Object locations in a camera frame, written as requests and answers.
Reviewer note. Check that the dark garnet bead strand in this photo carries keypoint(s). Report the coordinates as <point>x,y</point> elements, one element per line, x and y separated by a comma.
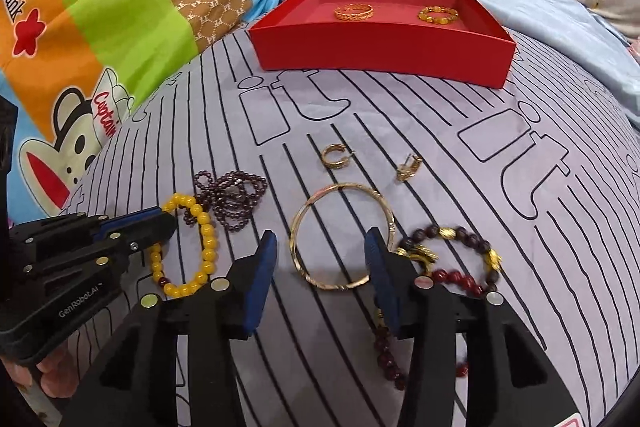
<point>245,187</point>

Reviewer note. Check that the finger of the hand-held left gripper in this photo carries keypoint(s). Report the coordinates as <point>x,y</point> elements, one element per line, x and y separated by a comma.
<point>100,264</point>
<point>132,221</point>

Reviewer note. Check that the gold hoop earring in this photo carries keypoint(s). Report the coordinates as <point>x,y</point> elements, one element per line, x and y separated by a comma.
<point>330,161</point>
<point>406,174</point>

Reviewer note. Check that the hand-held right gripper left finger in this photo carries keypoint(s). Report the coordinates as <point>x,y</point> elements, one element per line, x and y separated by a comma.
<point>260,279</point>

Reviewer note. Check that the lavender black-lined sheet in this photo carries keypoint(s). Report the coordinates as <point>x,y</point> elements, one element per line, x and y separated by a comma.
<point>450,132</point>

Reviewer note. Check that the red cardboard box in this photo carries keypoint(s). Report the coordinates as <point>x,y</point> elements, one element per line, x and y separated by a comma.
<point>380,52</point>

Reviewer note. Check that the light blue quilt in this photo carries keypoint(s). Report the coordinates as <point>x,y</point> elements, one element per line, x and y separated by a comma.
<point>550,22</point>

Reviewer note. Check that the gold bangle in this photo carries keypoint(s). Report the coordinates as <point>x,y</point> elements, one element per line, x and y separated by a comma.
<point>330,287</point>

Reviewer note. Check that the colourful cartoon monkey blanket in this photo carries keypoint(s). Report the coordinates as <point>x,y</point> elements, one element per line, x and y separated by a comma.
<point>100,7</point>

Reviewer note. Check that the person's left hand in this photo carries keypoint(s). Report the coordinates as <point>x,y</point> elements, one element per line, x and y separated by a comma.
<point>47,372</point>

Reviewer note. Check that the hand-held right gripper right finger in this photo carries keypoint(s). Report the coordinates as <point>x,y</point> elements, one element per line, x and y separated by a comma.
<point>382,279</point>

